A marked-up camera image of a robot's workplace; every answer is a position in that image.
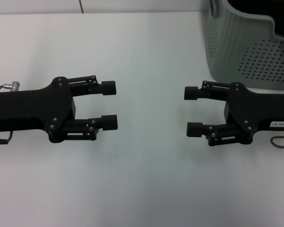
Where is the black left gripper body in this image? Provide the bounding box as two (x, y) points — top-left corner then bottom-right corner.
(0, 77), (76, 144)

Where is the grey looped cable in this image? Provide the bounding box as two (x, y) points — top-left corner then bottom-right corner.
(270, 134), (284, 149)

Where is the grey cable with silver connector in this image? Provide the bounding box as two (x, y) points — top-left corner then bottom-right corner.
(0, 81), (20, 93)

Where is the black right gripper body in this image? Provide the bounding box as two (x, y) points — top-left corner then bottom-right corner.
(223, 82), (284, 145)

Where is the grey perforated plastic storage box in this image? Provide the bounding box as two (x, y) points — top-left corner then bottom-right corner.
(206, 0), (284, 90)

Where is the dark looped cable with plug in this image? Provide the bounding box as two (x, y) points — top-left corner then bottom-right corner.
(0, 131), (14, 145)

